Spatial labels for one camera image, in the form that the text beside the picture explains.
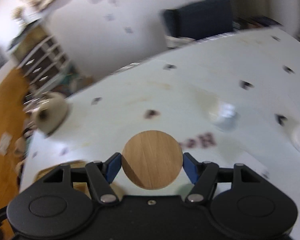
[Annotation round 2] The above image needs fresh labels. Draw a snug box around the beige plastic woven basket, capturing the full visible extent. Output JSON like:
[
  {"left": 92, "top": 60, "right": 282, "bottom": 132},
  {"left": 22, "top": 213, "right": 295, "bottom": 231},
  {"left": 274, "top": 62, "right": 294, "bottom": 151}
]
[{"left": 33, "top": 159, "right": 126, "bottom": 201}]

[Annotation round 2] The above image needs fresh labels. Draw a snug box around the round wooden lid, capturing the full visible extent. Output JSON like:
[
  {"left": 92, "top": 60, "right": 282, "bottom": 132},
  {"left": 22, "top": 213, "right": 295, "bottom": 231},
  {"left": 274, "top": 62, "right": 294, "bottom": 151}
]
[{"left": 122, "top": 130, "right": 183, "bottom": 190}]

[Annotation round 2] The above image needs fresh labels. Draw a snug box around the cream cat-shaped ceramic pot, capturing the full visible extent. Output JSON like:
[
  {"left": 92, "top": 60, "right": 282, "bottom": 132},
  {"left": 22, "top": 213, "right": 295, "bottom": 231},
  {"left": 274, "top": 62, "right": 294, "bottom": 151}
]
[{"left": 31, "top": 92, "right": 69, "bottom": 135}]

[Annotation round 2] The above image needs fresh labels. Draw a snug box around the grey plastic drawer unit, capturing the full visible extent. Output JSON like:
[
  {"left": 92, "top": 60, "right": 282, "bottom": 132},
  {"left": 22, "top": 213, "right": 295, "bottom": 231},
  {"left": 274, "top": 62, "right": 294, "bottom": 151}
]
[{"left": 18, "top": 36, "right": 70, "bottom": 89}]

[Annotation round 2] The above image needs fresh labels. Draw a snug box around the dark blue cushioned chair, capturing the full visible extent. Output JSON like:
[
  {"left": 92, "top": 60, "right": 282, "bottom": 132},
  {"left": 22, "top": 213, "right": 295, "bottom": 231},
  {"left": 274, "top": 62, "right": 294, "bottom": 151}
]
[{"left": 161, "top": 0, "right": 233, "bottom": 40}]

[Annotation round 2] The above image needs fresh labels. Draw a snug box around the white wall power socket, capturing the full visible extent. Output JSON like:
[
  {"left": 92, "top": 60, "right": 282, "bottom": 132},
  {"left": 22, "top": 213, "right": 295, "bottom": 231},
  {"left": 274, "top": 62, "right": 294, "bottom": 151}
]
[{"left": 0, "top": 132, "right": 12, "bottom": 156}]

